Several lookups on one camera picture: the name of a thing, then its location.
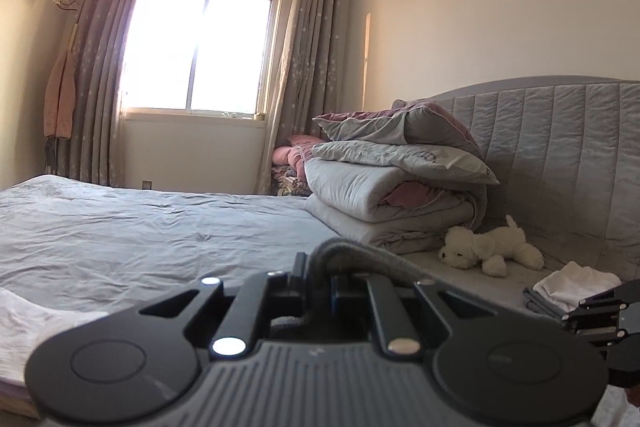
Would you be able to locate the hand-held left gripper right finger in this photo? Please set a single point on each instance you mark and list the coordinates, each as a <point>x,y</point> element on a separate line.
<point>346,296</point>

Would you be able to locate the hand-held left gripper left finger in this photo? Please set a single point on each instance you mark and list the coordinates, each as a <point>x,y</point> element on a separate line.
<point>299,289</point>

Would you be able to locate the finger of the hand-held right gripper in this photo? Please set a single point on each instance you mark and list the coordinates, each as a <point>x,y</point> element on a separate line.
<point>615,294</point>
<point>595,321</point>

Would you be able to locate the grey knit garment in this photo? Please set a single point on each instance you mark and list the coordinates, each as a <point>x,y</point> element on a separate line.
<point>350,257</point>

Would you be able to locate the folded white clothes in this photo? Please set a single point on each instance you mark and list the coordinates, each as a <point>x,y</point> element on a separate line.
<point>575,282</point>

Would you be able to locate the folded grey clothes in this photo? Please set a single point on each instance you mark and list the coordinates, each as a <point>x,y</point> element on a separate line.
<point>542,304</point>

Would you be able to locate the thick grey folded quilt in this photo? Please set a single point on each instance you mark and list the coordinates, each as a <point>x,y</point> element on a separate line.
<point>360,202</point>

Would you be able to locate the pink bedding pile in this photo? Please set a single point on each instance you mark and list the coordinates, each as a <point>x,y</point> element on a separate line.
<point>292,162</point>

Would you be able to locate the white plush dog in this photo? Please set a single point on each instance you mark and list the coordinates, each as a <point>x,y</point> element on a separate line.
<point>480,249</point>

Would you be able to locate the grey pillow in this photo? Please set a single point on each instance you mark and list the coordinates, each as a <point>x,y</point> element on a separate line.
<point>400,159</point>

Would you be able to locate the grey quilted headboard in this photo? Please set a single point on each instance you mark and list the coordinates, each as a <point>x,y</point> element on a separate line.
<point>560,157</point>

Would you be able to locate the bed with grey sheet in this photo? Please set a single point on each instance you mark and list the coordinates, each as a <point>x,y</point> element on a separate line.
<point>150,227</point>

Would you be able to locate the grey pink folded quilt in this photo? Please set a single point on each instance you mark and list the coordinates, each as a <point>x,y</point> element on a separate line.
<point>390,127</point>

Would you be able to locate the grey star-print curtain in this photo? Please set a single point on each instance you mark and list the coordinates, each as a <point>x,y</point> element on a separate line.
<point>100,72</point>
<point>312,57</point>

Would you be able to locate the white crinkled cloth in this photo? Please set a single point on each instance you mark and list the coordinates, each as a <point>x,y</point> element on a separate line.
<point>40,327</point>

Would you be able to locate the window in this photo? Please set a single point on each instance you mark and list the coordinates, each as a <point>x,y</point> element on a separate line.
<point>200,47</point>

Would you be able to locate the hanging pink garment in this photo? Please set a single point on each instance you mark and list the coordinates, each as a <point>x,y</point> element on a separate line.
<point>60,97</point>

